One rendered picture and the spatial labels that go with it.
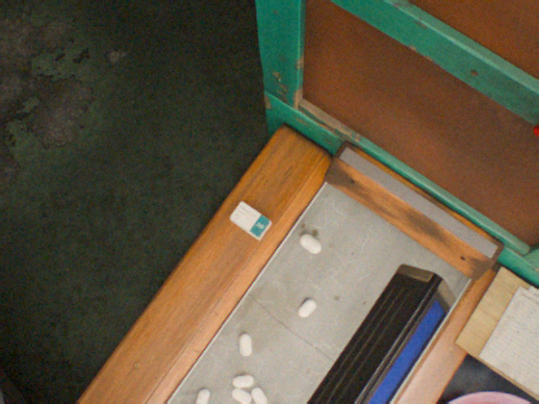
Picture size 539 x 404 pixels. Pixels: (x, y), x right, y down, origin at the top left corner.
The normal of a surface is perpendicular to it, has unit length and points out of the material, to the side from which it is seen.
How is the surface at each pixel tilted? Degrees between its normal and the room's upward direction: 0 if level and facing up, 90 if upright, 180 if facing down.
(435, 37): 90
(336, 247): 0
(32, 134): 0
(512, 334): 0
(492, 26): 90
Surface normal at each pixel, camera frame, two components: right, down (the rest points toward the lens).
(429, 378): -0.04, -0.25
